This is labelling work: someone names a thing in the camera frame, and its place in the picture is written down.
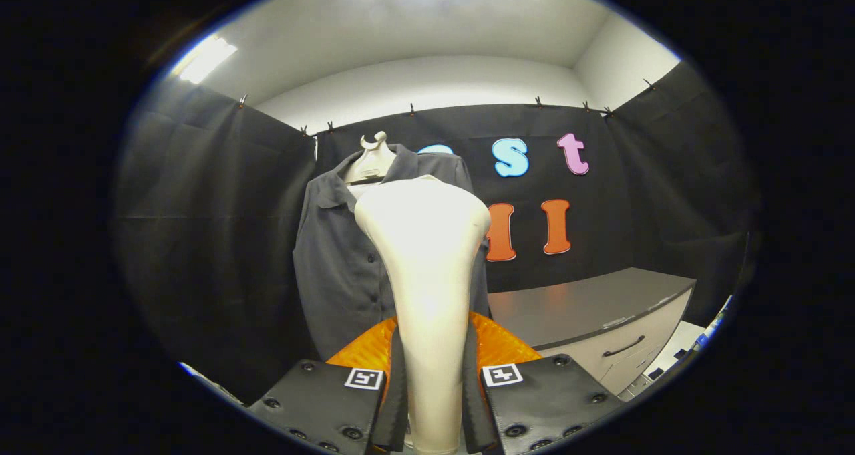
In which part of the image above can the black backdrop cloth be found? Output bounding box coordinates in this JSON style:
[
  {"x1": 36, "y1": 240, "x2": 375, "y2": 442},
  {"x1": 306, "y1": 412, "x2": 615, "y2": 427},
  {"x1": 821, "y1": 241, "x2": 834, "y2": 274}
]
[{"x1": 114, "y1": 61, "x2": 762, "y2": 402}]

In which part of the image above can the cream clothes hanger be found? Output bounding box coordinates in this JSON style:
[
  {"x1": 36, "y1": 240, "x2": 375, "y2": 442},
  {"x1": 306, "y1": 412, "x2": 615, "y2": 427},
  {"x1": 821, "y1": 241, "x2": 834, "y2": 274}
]
[{"x1": 344, "y1": 132, "x2": 398, "y2": 185}]

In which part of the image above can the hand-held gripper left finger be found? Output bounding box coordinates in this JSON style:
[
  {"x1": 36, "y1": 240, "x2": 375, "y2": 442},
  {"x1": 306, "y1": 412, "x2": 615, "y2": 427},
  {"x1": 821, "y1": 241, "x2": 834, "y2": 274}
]
[{"x1": 247, "y1": 315, "x2": 409, "y2": 455}]

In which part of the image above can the narrow ceiling light strip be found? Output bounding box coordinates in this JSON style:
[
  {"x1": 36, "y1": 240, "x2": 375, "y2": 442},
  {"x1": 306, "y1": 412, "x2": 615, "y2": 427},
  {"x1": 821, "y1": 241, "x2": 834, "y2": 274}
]
[{"x1": 177, "y1": 35, "x2": 238, "y2": 85}]

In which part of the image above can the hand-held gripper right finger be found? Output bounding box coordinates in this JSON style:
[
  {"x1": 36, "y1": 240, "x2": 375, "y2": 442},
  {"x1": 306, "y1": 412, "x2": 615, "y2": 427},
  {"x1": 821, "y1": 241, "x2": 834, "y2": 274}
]
[{"x1": 462, "y1": 309, "x2": 625, "y2": 455}]

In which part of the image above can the dark grey button shirt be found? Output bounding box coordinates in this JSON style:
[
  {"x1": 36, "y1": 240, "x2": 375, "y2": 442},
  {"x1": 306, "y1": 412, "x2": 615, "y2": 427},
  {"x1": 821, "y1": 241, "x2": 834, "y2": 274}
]
[{"x1": 293, "y1": 143, "x2": 492, "y2": 362}]

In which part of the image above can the grey top drawer cabinet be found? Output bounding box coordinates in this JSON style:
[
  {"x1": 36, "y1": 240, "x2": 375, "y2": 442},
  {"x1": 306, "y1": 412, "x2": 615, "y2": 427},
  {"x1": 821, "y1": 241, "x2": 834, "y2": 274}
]
[{"x1": 488, "y1": 267, "x2": 697, "y2": 396}]

